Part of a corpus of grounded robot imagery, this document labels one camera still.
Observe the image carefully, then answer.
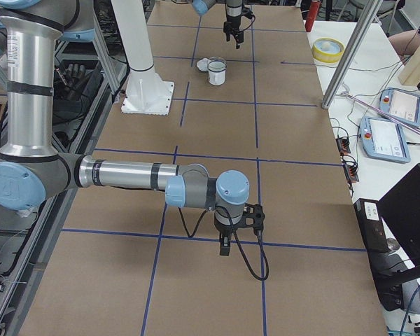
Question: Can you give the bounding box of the white round lid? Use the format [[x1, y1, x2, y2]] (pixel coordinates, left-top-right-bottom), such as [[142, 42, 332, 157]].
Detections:
[[196, 58, 209, 72]]

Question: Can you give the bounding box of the white enamel mug blue rim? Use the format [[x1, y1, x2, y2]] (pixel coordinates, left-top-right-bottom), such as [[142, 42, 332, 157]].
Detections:
[[207, 57, 227, 86]]

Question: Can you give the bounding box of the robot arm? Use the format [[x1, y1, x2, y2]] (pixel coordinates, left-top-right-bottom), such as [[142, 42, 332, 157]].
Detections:
[[191, 0, 245, 49], [0, 1, 253, 256]]

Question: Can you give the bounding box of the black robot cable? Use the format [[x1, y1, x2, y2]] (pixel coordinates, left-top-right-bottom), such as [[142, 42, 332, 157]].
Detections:
[[176, 204, 270, 281]]

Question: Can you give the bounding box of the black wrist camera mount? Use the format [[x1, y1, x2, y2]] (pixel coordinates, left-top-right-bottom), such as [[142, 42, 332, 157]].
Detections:
[[241, 8, 256, 23]]

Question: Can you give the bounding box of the teach pendant far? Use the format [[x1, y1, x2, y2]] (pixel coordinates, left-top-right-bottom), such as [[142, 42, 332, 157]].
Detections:
[[379, 87, 420, 127]]

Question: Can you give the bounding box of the red cylinder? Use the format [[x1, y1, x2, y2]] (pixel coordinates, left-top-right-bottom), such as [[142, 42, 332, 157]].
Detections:
[[305, 0, 321, 32]]

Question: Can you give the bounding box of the black monitor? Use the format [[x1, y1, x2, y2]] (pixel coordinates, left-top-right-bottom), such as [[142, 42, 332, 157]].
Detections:
[[378, 163, 420, 265]]

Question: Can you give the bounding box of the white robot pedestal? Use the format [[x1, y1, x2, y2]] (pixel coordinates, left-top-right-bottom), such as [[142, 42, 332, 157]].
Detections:
[[111, 0, 174, 116]]

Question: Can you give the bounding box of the yellow rimmed bowl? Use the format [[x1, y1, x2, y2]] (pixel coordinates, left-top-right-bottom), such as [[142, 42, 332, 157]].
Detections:
[[311, 38, 344, 64]]

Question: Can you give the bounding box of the teach pendant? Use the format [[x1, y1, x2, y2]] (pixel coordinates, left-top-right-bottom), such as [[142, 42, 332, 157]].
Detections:
[[359, 116, 411, 163], [379, 87, 420, 127]]

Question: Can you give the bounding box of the black computer box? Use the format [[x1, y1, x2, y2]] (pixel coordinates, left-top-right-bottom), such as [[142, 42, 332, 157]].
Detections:
[[353, 198, 420, 314]]

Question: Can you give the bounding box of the teach pendant near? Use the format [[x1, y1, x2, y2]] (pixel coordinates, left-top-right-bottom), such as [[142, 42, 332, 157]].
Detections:
[[359, 116, 411, 163]]

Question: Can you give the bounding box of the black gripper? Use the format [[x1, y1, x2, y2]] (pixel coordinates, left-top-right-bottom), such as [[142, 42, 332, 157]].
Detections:
[[218, 224, 233, 256], [223, 22, 243, 49]]

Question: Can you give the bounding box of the aluminium frame post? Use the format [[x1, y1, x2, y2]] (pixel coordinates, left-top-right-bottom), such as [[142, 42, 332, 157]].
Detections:
[[321, 0, 383, 109]]

